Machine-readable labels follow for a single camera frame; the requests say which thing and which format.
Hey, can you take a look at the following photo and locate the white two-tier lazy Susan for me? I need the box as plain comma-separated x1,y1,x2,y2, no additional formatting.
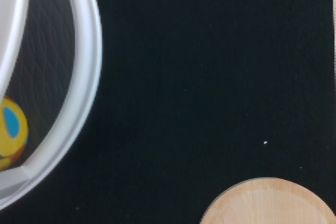
0,0,102,210

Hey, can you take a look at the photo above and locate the yellow blue round can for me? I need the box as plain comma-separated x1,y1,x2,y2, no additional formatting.
0,97,29,171

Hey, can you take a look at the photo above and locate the round wooden coaster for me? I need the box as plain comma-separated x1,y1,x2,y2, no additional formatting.
200,178,336,224

